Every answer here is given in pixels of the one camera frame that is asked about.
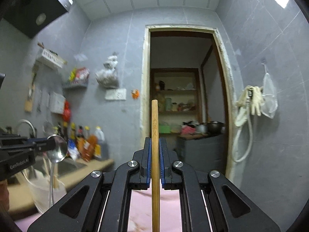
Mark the clear plastic bag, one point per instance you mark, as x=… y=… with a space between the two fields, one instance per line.
x=270 y=96

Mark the red plastic bag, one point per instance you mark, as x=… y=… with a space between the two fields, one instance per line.
x=67 y=112

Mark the pale door frame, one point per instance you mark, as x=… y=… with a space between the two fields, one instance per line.
x=144 y=77

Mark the small metal pot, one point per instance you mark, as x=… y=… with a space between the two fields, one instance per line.
x=201 y=128

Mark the hanging filled plastic bag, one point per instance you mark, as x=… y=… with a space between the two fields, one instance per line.
x=108 y=75

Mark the black cabinet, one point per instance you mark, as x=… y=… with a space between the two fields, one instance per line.
x=200 y=152

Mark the silver metal spoon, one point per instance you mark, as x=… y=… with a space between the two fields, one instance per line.
x=58 y=148

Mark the white wall socket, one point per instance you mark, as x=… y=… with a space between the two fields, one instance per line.
x=115 y=94

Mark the pink floral cloth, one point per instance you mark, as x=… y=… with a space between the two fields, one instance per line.
x=142 y=210

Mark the white wall rack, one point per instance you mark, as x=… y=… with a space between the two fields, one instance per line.
x=50 y=58

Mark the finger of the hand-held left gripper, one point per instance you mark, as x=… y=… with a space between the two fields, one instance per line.
x=29 y=148
x=29 y=141

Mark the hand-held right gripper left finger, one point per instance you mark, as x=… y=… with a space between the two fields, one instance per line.
x=147 y=164

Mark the black range hood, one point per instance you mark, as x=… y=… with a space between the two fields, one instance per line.
x=31 y=7

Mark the row of condiment bottles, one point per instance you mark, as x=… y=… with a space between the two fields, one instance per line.
x=72 y=135

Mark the wooden cutting board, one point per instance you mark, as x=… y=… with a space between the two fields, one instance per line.
x=29 y=96

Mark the black wok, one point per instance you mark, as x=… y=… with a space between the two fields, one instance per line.
x=215 y=127

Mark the orange wall hook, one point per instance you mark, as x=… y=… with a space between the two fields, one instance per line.
x=135 y=94

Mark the white wall box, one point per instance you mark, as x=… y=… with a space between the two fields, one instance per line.
x=57 y=102

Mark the bamboo chopstick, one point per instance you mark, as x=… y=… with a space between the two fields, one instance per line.
x=155 y=130

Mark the white and blue bag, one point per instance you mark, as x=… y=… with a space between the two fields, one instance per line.
x=72 y=149

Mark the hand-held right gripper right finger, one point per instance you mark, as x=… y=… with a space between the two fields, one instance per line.
x=162 y=169

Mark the pink red cloth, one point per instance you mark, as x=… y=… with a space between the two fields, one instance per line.
x=188 y=130

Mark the white plastic utensil cup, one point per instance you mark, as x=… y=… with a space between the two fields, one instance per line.
x=41 y=193

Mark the orange sauce pouch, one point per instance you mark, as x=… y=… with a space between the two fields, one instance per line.
x=88 y=147

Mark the metal sink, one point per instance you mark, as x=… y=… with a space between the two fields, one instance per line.
x=71 y=166

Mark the cream rubber glove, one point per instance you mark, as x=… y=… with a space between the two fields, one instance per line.
x=257 y=101
x=243 y=101

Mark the green box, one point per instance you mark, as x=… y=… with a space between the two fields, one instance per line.
x=169 y=128

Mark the metal faucet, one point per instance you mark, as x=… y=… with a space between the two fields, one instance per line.
x=26 y=123

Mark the wooden storage shelf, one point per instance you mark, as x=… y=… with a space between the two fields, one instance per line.
x=176 y=94

